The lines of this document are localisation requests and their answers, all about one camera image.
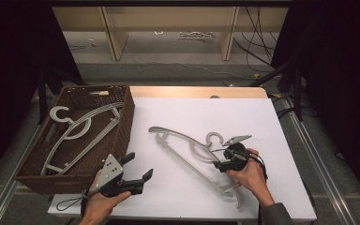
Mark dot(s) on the white foam board mat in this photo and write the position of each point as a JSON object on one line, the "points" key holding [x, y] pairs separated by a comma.
{"points": [[231, 115]]}

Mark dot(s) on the light wooden shelf unit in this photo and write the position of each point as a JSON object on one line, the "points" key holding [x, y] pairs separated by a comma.
{"points": [[115, 37]]}

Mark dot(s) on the person's right hand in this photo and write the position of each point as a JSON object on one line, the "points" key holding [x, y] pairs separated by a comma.
{"points": [[251, 178]]}

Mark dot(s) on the grey plastic clothes hanger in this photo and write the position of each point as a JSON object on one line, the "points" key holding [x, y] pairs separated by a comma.
{"points": [[184, 159], [84, 120]]}

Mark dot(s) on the black metal stand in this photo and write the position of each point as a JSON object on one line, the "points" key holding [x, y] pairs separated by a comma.
{"points": [[297, 93], [42, 93]]}

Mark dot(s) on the brown wicker basket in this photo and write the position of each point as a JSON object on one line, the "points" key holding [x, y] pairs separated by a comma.
{"points": [[112, 146]]}

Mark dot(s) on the person's left hand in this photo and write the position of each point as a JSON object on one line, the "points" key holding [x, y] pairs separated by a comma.
{"points": [[100, 204]]}

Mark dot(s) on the dark curtain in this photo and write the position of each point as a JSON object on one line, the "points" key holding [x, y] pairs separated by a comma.
{"points": [[9, 62], [340, 62]]}

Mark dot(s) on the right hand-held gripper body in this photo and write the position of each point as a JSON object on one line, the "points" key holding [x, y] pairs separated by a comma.
{"points": [[239, 157]]}

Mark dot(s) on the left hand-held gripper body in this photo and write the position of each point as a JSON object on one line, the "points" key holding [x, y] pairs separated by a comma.
{"points": [[111, 168]]}

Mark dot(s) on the metal floor rail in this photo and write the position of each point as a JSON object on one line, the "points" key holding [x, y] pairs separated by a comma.
{"points": [[3, 197], [325, 175]]}

